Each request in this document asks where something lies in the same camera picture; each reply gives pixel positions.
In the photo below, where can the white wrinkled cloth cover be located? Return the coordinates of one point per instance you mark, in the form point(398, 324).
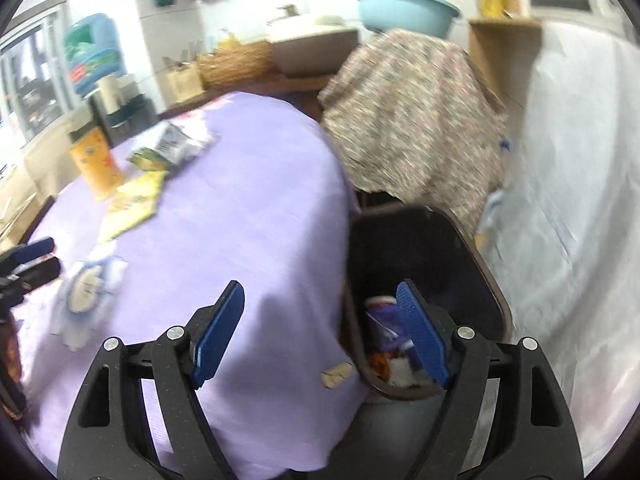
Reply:
point(565, 243)

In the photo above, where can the blue water jug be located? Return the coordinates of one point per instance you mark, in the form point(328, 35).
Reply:
point(92, 51)

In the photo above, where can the purple floral tablecloth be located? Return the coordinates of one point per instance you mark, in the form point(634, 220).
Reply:
point(266, 204)

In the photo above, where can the black trash bin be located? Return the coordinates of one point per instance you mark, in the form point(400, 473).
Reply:
point(425, 244)

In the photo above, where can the woven pattern sink bowl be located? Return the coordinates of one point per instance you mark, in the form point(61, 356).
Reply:
point(245, 62)

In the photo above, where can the brown white storage box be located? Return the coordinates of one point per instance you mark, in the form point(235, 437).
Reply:
point(305, 46)

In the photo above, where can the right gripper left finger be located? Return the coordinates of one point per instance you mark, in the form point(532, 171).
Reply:
point(108, 434)

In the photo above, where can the wooden side shelf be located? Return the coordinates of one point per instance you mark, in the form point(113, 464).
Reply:
point(505, 50)

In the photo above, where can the yellow cookie snack bag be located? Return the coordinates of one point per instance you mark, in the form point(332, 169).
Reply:
point(134, 202)

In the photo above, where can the purple yogurt cup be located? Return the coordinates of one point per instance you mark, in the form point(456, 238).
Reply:
point(388, 331)

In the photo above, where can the yellow chip canister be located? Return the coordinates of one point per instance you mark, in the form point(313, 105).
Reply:
point(93, 158)

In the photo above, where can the green white milk carton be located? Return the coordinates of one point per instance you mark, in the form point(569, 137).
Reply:
point(167, 146)

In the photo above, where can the wooden counter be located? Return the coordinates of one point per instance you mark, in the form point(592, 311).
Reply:
point(275, 85)

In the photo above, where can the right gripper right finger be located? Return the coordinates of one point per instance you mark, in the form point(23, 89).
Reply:
point(532, 435)

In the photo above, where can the beige chopstick holder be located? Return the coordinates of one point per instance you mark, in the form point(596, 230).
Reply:
point(179, 80)

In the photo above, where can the paisley patterned cloth cover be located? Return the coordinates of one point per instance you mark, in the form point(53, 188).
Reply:
point(413, 117)

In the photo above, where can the light blue plastic basin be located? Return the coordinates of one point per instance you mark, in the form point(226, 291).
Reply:
point(427, 17)

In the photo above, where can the water dispenser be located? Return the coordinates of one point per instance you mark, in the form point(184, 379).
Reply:
point(117, 107)

